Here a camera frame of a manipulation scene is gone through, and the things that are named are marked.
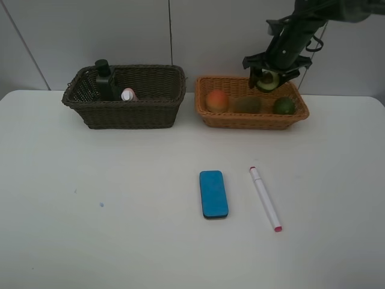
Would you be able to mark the brown kiwi fruit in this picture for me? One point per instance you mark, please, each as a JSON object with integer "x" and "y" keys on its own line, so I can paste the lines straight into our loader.
{"x": 248, "y": 105}

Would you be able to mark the white pink-tipped marker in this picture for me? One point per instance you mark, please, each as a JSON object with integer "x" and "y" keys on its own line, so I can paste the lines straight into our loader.
{"x": 265, "y": 200}

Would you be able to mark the green whole avocado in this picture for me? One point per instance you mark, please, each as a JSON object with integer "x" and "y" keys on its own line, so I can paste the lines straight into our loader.
{"x": 284, "y": 106}

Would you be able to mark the orange wicker basket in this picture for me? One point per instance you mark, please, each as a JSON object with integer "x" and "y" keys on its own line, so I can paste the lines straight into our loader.
{"x": 237, "y": 87}

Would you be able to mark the halved avocado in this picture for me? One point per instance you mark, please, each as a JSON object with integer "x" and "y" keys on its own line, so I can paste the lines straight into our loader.
{"x": 269, "y": 81}

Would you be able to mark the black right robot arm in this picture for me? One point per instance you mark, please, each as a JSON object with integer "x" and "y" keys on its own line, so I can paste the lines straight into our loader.
{"x": 297, "y": 32}

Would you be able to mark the dark brown wicker basket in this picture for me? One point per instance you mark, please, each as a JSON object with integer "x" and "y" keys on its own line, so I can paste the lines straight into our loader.
{"x": 160, "y": 90}

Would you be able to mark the blue whiteboard eraser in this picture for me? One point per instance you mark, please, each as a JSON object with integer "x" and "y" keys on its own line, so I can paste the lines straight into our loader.
{"x": 213, "y": 195}

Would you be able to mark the pink plastic bottle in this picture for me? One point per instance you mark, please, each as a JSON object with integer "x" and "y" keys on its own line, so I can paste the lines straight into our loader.
{"x": 128, "y": 95}

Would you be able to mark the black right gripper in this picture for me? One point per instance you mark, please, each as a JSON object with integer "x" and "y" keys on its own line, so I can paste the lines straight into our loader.
{"x": 287, "y": 68}

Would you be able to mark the black square bottle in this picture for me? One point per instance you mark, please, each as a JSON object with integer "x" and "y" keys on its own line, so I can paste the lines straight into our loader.
{"x": 106, "y": 81}

